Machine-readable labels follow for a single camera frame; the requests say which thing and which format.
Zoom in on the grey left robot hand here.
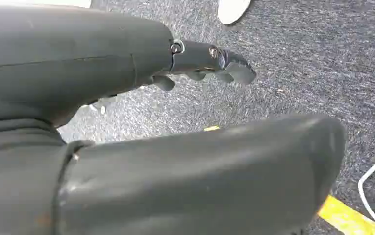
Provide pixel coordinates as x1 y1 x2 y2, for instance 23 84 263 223
0 5 347 235

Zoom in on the white flat object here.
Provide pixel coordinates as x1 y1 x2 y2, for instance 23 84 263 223
0 0 93 9

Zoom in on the white round object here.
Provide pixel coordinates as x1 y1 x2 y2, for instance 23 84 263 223
217 0 252 25

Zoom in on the yellow floor tape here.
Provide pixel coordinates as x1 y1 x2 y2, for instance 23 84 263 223
203 125 375 235

